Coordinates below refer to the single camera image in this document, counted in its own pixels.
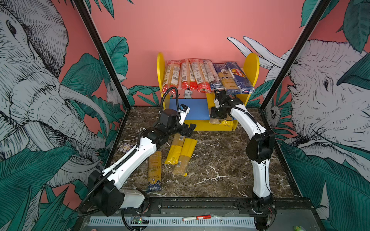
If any left black corner post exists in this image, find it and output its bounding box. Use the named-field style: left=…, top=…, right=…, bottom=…
left=73, top=0, right=131, bottom=110

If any yellow pasta pack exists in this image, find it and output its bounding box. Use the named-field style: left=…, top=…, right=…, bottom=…
left=206, top=92, right=215, bottom=110
left=165, top=133, right=186, bottom=165
left=209, top=118, right=234, bottom=127
left=173, top=138, right=198, bottom=176

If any black corner post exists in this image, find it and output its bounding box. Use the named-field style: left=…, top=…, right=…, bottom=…
left=73, top=0, right=131, bottom=110
left=259, top=0, right=331, bottom=111

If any clear blue-end spaghetti pack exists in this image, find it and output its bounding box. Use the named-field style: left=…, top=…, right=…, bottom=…
left=203, top=60, right=224, bottom=90

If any right black corner post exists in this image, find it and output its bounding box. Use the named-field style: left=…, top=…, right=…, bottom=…
left=259, top=0, right=331, bottom=111

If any perforated metal rail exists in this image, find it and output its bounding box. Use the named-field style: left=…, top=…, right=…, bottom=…
left=88, top=216, right=256, bottom=228

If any blue Barilla spaghetti pack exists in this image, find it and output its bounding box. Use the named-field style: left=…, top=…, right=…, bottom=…
left=226, top=61, right=254, bottom=95

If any dark-blue-top Arbella spaghetti pack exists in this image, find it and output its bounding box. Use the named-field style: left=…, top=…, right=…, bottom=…
left=214, top=64, right=241, bottom=95

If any brown blue-end spaghetti pack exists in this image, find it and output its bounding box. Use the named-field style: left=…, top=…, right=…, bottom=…
left=147, top=151, right=161, bottom=192

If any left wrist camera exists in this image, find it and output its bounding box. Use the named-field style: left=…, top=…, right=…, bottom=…
left=178, top=104, right=190, bottom=125

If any black front frame beam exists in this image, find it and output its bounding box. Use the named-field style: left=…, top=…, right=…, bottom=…
left=83, top=197, right=313, bottom=216

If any red spaghetti pack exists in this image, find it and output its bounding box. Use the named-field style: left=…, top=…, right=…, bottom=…
left=190, top=59, right=211, bottom=93
left=180, top=59, right=198, bottom=90
left=162, top=60, right=181, bottom=94

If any yellow shelf unit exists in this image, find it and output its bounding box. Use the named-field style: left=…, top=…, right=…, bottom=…
left=157, top=53, right=260, bottom=131

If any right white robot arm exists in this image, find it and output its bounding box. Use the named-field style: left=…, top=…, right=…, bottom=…
left=211, top=90, right=275, bottom=214

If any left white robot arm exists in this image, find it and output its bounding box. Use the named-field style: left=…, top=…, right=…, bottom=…
left=77, top=105, right=196, bottom=217

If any small printed card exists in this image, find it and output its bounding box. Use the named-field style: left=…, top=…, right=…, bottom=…
left=119, top=143, right=134, bottom=154

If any small green circuit board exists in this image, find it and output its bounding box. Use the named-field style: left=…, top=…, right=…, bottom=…
left=131, top=217, right=149, bottom=225

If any red white marker pen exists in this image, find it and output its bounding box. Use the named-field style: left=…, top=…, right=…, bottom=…
left=182, top=215, right=212, bottom=222

